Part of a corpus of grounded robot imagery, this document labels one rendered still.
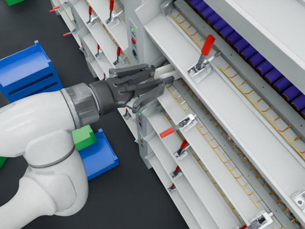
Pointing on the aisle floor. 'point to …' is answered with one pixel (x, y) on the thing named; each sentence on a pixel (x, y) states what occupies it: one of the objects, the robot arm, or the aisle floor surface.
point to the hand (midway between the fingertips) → (169, 72)
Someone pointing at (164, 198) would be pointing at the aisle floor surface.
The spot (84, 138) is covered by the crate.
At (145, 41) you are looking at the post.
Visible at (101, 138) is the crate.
